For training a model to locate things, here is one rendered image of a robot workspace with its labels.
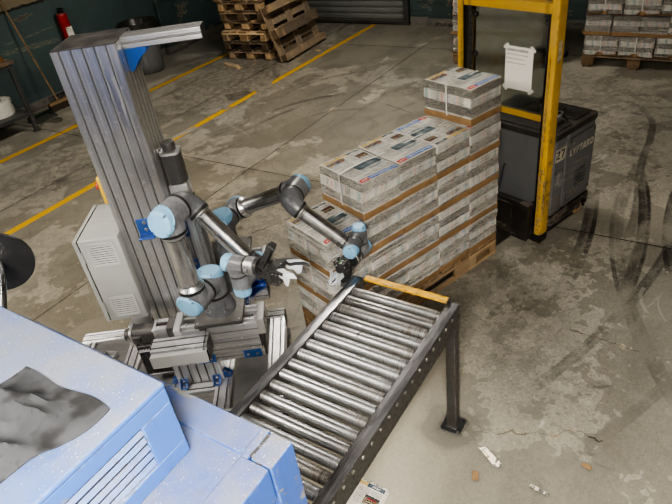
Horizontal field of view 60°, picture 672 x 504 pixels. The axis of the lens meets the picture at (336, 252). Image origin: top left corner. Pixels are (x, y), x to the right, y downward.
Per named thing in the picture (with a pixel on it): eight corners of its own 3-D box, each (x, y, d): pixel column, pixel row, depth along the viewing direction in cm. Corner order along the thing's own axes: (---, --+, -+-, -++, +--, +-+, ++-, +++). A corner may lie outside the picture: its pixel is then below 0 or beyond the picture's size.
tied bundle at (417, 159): (358, 181, 360) (355, 146, 347) (393, 164, 374) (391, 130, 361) (401, 201, 334) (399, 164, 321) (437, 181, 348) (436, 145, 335)
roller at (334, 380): (293, 363, 250) (291, 354, 247) (391, 400, 226) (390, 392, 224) (286, 370, 246) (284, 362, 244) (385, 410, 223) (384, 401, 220)
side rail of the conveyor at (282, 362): (355, 293, 294) (353, 274, 288) (364, 296, 292) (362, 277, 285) (162, 514, 206) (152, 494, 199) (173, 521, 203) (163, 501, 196)
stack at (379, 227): (305, 329, 380) (283, 220, 333) (429, 250, 435) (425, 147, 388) (343, 358, 353) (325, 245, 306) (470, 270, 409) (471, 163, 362)
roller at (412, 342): (333, 317, 271) (332, 308, 268) (426, 347, 248) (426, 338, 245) (327, 323, 268) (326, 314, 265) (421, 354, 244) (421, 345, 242)
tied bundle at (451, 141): (392, 164, 374) (390, 130, 361) (424, 147, 388) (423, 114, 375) (437, 181, 348) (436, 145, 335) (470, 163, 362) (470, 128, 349)
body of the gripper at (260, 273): (289, 277, 231) (263, 273, 235) (287, 258, 227) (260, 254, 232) (280, 287, 225) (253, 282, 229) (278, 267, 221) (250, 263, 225)
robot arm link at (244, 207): (213, 211, 313) (295, 182, 286) (225, 197, 324) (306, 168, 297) (225, 229, 318) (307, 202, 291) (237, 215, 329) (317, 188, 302)
